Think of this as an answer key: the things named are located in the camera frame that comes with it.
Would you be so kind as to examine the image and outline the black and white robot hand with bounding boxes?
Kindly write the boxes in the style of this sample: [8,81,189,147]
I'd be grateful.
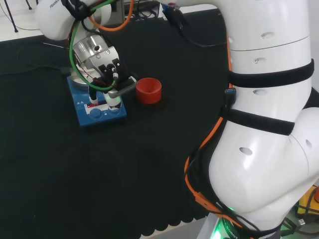
[87,46,131,112]

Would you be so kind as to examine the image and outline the yellow stop button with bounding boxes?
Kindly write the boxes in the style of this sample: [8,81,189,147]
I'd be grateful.
[296,185,319,217]

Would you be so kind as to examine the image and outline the red ribbed cup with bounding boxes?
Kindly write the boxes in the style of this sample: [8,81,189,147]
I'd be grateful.
[136,78,162,105]

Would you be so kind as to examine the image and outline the thin metal probe rod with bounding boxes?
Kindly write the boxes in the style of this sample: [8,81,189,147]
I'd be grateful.
[42,42,69,48]

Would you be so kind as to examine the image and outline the black cable with blue plug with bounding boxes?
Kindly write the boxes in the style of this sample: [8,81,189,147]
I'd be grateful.
[221,87,237,113]
[160,2,229,48]

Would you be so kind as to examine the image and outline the black tripod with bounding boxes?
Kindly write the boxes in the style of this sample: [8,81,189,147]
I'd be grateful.
[0,0,18,33]

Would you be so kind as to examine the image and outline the green cable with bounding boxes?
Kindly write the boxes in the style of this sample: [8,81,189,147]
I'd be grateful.
[69,0,137,92]

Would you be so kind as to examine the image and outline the black cable with silver plug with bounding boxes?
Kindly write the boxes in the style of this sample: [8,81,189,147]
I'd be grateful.
[281,216,308,235]

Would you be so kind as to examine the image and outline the black bench cloth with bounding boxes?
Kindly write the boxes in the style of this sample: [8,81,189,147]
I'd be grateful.
[0,9,319,239]

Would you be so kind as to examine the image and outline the heater with blue base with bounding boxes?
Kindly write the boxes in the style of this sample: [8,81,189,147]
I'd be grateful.
[66,67,127,132]

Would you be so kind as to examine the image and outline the orange cable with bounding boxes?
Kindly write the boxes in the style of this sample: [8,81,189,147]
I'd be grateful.
[87,0,137,32]
[183,37,244,230]

